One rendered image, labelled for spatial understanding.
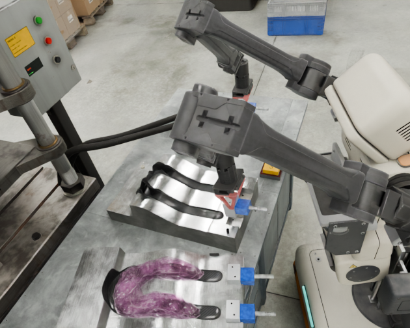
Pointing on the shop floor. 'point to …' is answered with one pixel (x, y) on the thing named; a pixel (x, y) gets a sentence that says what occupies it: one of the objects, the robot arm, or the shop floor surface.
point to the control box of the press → (40, 65)
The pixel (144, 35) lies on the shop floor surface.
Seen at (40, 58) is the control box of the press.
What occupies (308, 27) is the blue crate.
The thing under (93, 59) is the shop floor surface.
